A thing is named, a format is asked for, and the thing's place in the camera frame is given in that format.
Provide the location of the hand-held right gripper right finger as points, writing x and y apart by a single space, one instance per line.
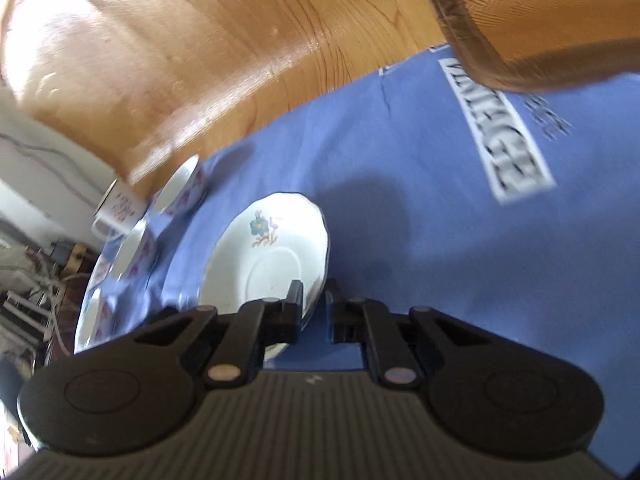
334 310

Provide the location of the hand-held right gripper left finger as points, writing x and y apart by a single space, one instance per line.
294 305

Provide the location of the white floral plate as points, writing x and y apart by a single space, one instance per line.
260 265

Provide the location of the white floral bowl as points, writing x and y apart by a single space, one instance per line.
175 187
92 317
131 255

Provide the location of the blue printed cloth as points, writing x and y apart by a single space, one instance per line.
425 200

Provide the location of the white mug with red print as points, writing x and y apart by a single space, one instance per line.
117 207

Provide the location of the wood-grain board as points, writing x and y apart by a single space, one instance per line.
200 50

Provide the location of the brown woven mat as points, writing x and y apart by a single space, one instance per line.
540 10

